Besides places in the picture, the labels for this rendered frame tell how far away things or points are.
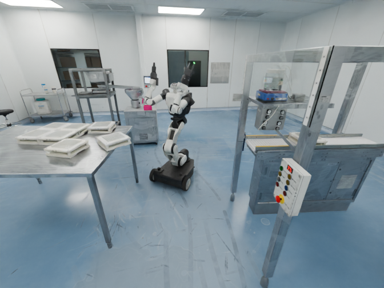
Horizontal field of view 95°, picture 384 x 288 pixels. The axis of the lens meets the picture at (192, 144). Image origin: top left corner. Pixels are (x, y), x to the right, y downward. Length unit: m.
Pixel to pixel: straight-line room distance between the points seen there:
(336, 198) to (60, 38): 7.17
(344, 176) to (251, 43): 5.53
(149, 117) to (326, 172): 2.97
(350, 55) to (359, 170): 1.77
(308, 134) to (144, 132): 3.24
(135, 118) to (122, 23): 3.50
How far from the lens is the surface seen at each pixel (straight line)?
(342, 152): 2.27
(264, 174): 2.02
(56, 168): 1.73
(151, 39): 6.42
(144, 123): 3.76
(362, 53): 1.06
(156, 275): 1.88
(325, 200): 2.65
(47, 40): 7.10
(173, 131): 2.44
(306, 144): 1.05
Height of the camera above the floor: 1.63
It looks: 25 degrees down
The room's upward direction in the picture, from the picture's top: straight up
